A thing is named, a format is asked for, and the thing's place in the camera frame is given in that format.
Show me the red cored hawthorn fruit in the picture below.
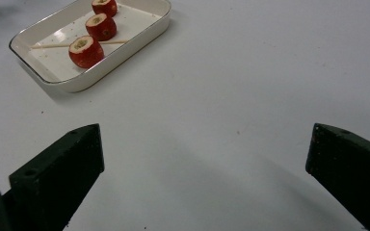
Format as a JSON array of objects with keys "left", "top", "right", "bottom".
[
  {"left": 85, "top": 13, "right": 118, "bottom": 42},
  {"left": 67, "top": 35, "right": 105, "bottom": 69},
  {"left": 91, "top": 0, "right": 119, "bottom": 18}
]

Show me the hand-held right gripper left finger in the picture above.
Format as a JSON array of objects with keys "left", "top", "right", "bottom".
[{"left": 9, "top": 123, "right": 105, "bottom": 231}]

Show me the white rectangular tray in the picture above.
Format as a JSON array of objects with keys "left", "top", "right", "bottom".
[{"left": 8, "top": 0, "right": 172, "bottom": 94}]

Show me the thin wooden skewer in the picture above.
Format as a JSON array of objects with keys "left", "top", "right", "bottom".
[{"left": 29, "top": 38, "right": 129, "bottom": 50}]

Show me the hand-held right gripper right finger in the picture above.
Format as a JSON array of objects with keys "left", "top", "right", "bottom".
[{"left": 305, "top": 122, "right": 370, "bottom": 231}]

